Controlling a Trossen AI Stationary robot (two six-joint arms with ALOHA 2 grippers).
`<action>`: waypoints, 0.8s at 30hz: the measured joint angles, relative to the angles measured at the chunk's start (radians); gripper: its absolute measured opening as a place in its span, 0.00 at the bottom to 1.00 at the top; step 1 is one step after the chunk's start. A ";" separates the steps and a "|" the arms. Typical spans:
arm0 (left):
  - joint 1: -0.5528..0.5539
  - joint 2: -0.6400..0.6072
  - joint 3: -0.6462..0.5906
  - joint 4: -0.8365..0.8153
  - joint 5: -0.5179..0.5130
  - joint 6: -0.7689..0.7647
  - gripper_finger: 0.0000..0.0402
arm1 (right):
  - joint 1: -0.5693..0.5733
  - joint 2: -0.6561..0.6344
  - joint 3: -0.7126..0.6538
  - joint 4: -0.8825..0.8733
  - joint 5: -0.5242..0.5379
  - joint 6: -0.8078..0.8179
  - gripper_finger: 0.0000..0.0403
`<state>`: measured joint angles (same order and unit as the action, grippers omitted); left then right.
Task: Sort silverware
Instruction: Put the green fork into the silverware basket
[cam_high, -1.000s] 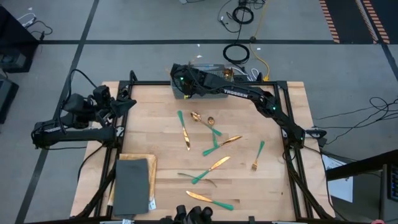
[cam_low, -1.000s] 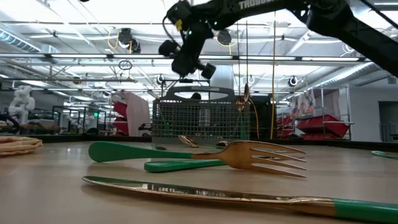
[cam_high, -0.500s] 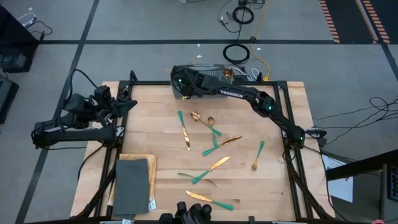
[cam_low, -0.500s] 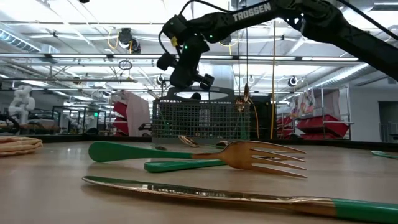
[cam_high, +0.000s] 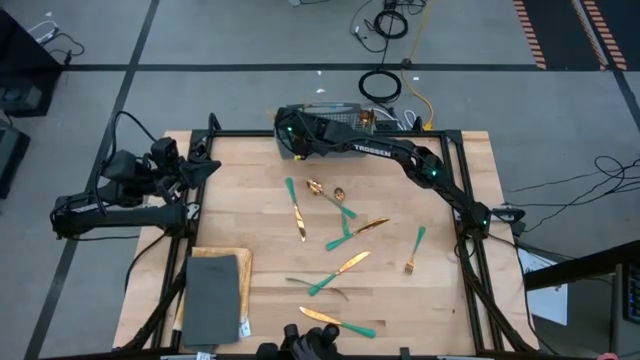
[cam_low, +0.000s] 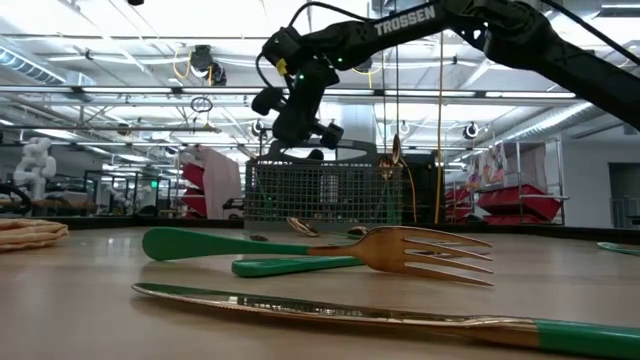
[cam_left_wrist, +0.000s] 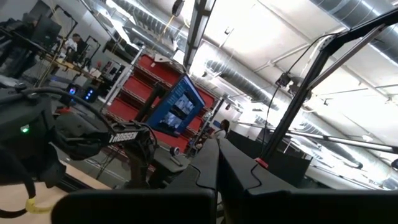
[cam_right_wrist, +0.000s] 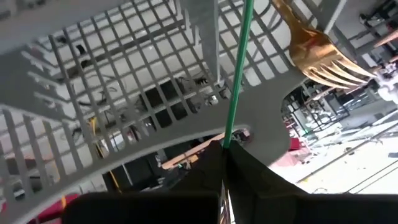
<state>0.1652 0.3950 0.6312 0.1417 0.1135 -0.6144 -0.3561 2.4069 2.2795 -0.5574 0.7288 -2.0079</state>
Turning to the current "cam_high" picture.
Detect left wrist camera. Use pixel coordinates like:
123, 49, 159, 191
150, 137, 180, 169

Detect white paper sheet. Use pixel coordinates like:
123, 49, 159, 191
517, 247, 570, 327

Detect yellow cable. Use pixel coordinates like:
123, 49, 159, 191
398, 0, 436, 133

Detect grey mesh cutlery basket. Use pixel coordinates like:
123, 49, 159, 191
273, 102, 376, 161

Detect coiled black cable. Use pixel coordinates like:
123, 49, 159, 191
371, 8, 410, 41
357, 68, 403, 105

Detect dark grey mat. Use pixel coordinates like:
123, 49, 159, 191
180, 253, 243, 350

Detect black box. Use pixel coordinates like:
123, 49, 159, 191
0, 124, 32, 201

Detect black table frame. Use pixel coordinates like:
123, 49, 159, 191
113, 112, 541, 360

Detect black desk bar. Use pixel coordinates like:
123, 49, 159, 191
522, 239, 640, 292

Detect gold knife green handle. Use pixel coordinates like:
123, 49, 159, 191
307, 250, 373, 297
284, 177, 307, 243
298, 305, 377, 340
325, 216, 391, 252

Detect black equipment stand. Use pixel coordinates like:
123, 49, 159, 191
0, 9, 65, 119

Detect grey equipment case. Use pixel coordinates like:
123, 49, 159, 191
609, 262, 640, 360

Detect black floor cables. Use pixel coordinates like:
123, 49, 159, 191
504, 154, 640, 234

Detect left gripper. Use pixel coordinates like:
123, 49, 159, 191
157, 155, 223, 194

